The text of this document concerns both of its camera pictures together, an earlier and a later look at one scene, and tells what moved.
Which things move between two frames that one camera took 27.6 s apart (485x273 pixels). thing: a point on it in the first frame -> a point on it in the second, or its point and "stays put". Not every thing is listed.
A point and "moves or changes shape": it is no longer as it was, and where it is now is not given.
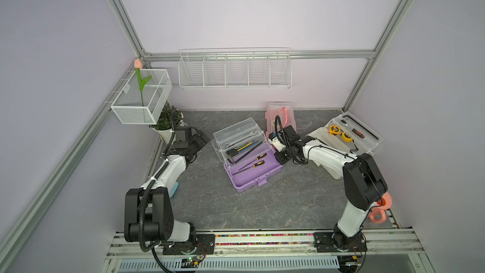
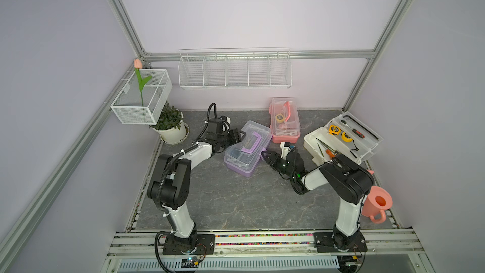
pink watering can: (381, 206) stays put
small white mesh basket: (132, 106) stays put
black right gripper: (280, 160) -> (274, 155)
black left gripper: (196, 138) -> (235, 138)
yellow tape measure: (334, 130) stays put
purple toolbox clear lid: (232, 143) moves or changes shape
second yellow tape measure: (346, 138) stays put
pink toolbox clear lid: (285, 110) moves or changes shape
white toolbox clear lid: (348, 134) stays put
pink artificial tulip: (141, 83) stays put
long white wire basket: (264, 67) stays put
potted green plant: (163, 127) stays put
